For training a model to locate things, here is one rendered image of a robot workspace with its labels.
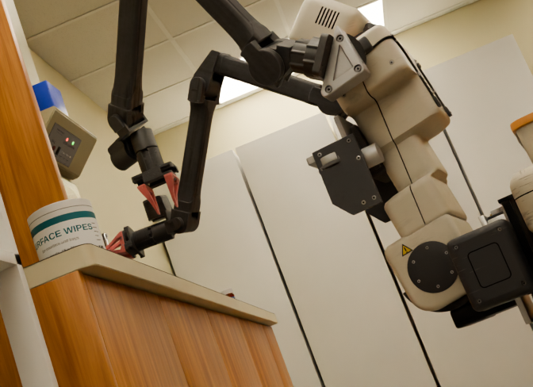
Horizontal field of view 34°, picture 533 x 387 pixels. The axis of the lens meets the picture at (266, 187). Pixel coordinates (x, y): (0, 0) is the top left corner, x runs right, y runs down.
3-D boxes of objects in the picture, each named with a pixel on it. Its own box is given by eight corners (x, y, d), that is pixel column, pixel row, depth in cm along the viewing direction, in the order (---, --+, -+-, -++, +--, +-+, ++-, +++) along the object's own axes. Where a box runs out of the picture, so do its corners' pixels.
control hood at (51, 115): (24, 155, 227) (14, 121, 230) (72, 181, 259) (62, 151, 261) (64, 138, 226) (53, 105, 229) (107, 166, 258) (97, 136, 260)
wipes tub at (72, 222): (36, 289, 166) (15, 217, 169) (63, 294, 178) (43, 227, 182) (99, 263, 165) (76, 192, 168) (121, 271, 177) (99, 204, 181)
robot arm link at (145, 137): (137, 124, 205) (155, 124, 209) (120, 137, 209) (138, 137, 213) (146, 150, 203) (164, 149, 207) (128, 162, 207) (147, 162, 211)
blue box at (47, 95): (21, 123, 232) (12, 93, 235) (37, 132, 242) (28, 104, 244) (55, 109, 232) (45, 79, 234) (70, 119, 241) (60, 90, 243)
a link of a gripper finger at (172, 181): (161, 217, 206) (149, 182, 209) (189, 205, 206) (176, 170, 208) (153, 212, 200) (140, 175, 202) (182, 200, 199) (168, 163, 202)
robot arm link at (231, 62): (198, 42, 232) (216, 46, 241) (185, 91, 234) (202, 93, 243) (350, 89, 215) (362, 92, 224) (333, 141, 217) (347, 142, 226)
